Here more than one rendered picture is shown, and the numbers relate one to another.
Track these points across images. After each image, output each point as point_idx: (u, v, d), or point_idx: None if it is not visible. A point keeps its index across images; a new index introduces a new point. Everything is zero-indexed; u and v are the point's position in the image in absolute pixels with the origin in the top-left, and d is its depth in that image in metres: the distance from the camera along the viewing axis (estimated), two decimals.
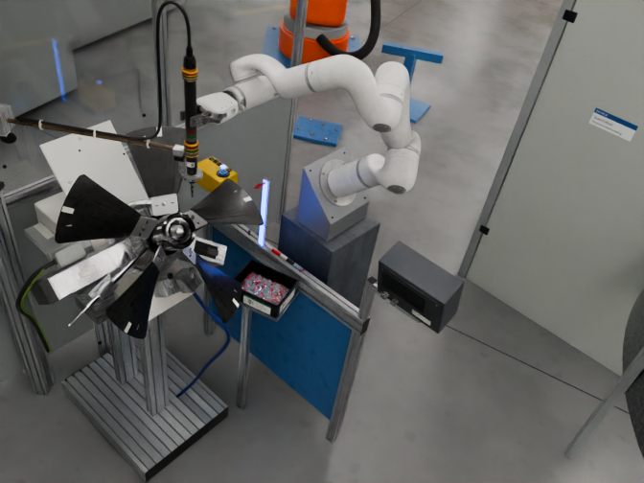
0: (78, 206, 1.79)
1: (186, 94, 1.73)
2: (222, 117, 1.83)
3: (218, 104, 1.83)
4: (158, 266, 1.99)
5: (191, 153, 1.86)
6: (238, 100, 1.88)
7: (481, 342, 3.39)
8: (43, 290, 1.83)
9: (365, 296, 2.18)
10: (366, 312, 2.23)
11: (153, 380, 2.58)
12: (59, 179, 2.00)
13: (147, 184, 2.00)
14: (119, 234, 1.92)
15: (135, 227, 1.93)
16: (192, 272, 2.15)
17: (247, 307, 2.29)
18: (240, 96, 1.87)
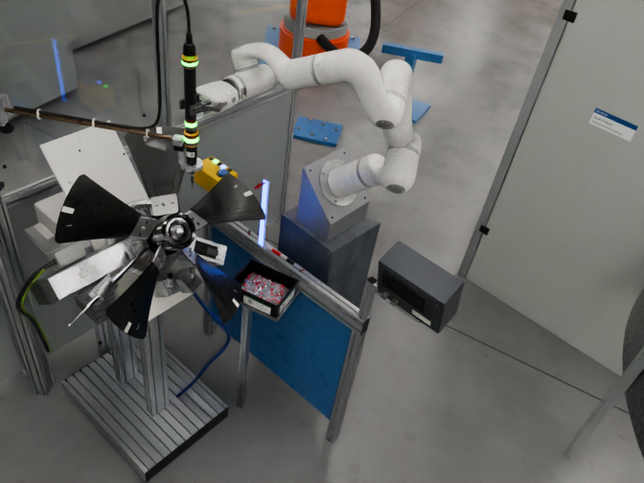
0: (78, 206, 1.79)
1: (186, 81, 1.71)
2: (222, 105, 1.80)
3: (218, 93, 1.80)
4: (158, 266, 1.99)
5: (191, 143, 1.83)
6: (238, 88, 1.85)
7: (481, 342, 3.39)
8: (43, 290, 1.83)
9: (365, 296, 2.18)
10: (366, 312, 2.23)
11: (153, 380, 2.58)
12: (59, 179, 2.00)
13: (147, 184, 2.00)
14: (119, 234, 1.92)
15: (135, 227, 1.93)
16: (192, 272, 2.15)
17: (247, 307, 2.29)
18: (240, 84, 1.85)
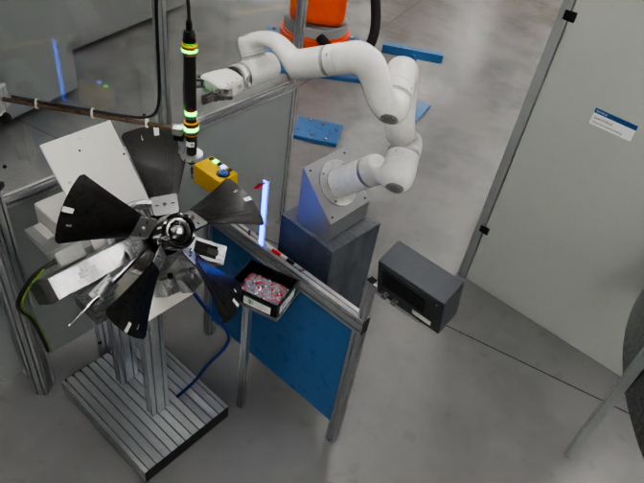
0: (163, 137, 1.99)
1: (186, 70, 1.68)
2: (231, 93, 1.80)
3: (224, 80, 1.80)
4: (133, 232, 1.94)
5: (191, 132, 1.81)
6: (243, 76, 1.84)
7: (481, 342, 3.39)
8: (43, 290, 1.83)
9: (365, 296, 2.18)
10: (366, 312, 2.23)
11: (153, 380, 2.58)
12: (59, 179, 2.00)
13: (200, 203, 2.13)
14: (149, 186, 2.00)
15: (162, 196, 2.00)
16: (192, 272, 2.15)
17: (247, 307, 2.29)
18: (245, 72, 1.84)
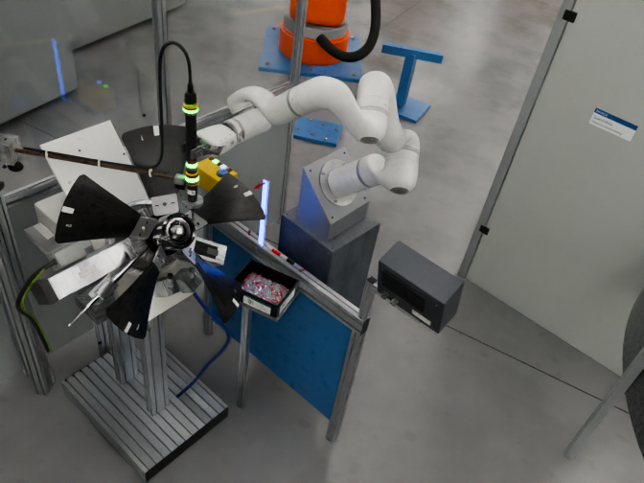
0: (163, 137, 1.99)
1: (187, 126, 1.81)
2: (221, 149, 1.90)
3: (218, 137, 1.91)
4: (133, 232, 1.94)
5: (192, 182, 1.93)
6: (237, 131, 1.95)
7: (481, 342, 3.39)
8: (43, 290, 1.83)
9: (365, 296, 2.18)
10: (366, 312, 2.23)
11: (153, 380, 2.58)
12: (59, 179, 2.00)
13: None
14: (149, 186, 2.00)
15: (162, 196, 2.00)
16: (192, 272, 2.15)
17: (247, 307, 2.29)
18: (238, 128, 1.95)
